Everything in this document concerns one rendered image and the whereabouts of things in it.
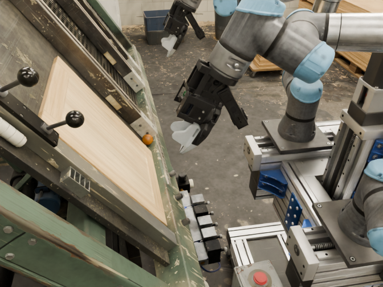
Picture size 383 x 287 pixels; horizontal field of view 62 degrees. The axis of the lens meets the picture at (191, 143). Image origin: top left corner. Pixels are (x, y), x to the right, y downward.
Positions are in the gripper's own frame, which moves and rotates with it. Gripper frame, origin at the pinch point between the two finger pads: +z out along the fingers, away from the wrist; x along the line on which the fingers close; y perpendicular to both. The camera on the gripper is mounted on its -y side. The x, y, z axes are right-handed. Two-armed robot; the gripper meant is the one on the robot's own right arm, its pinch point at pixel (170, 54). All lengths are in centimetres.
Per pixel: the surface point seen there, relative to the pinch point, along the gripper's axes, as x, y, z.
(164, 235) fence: 61, -8, 35
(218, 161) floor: -84, -100, 96
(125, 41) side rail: -126, 4, 43
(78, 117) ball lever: 66, 28, 0
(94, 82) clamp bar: 0.1, 23.6, 23.3
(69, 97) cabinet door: 29.1, 30.8, 17.2
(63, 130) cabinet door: 49, 30, 16
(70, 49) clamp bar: 0.6, 35.6, 13.4
